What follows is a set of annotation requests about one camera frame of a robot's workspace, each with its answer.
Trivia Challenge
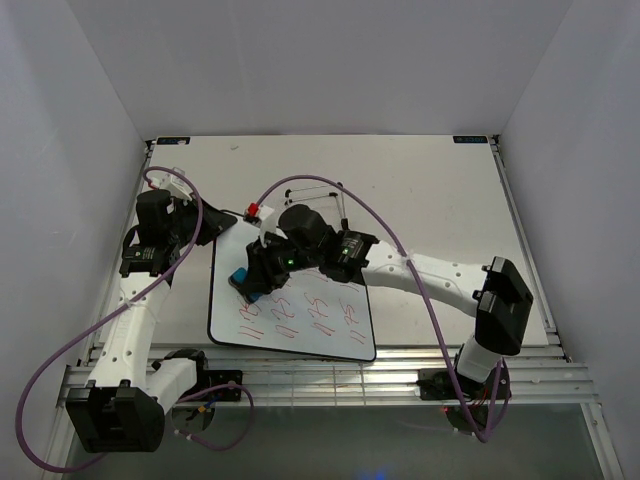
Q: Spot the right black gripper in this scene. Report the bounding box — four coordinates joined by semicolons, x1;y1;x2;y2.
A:
241;231;322;294

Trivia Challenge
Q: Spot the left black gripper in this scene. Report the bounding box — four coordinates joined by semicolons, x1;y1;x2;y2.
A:
169;192;237;248

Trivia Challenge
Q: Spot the blue whiteboard eraser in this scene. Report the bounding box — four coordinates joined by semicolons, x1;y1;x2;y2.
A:
228;267;262;304

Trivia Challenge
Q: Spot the white whiteboard black frame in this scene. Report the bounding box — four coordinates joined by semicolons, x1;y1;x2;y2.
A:
208;220;376;362

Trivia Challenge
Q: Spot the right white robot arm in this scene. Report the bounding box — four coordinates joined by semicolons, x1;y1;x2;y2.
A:
229;204;533;397

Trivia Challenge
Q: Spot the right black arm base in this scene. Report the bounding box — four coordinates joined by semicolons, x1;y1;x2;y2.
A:
416;368;511;402

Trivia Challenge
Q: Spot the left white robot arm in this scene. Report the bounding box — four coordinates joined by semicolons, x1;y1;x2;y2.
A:
65;190;237;453

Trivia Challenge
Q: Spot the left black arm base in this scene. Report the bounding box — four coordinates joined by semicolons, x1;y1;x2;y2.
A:
147;348;243;407

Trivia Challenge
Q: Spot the left blue corner label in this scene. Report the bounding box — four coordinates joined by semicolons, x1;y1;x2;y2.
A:
155;136;191;146

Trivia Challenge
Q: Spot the blue corner label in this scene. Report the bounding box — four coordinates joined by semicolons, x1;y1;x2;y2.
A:
452;135;489;144
155;136;191;146

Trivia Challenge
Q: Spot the right blue corner label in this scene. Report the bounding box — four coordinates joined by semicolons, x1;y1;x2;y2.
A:
452;135;489;144

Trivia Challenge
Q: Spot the aluminium rail frame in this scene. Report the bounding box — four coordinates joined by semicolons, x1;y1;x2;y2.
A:
148;135;598;406

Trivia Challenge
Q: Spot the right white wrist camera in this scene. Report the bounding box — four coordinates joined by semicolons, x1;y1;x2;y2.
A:
244;203;279;247

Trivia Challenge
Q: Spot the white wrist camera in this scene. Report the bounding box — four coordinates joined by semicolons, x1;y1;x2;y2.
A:
244;203;279;247
144;169;192;201

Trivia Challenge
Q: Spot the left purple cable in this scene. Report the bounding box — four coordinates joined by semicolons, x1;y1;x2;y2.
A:
15;165;256;473

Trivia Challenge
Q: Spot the purple cable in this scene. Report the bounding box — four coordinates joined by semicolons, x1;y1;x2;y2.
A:
257;173;512;444
15;165;256;473

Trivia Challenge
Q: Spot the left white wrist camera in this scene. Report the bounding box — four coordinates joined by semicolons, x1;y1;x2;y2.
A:
144;169;192;201

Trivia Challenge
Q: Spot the black wire whiteboard stand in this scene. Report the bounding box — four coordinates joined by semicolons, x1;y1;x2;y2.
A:
284;184;349;231

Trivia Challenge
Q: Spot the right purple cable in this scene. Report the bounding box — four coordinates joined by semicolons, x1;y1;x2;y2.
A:
257;173;512;444

